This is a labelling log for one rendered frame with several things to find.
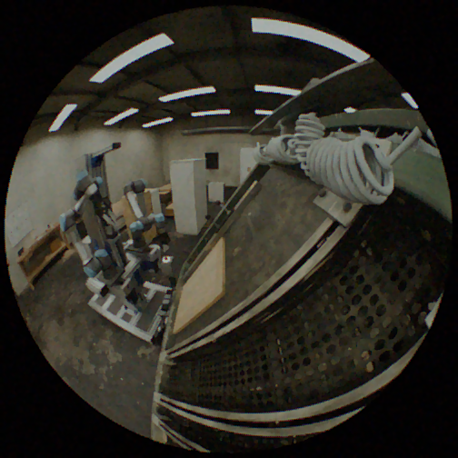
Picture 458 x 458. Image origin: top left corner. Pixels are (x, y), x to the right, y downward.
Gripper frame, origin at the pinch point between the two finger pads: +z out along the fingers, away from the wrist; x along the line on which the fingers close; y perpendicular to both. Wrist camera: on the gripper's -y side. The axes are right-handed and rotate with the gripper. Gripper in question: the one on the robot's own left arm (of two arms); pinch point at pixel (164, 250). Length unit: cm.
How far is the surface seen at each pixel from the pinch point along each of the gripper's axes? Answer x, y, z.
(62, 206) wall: 170, -470, -24
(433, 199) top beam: -110, 80, -81
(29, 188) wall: 45, -493, -133
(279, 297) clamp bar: -97, 66, -56
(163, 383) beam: -111, 21, 14
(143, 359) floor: -82, -41, 103
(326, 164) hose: -101, 66, -80
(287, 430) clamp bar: -124, 64, -54
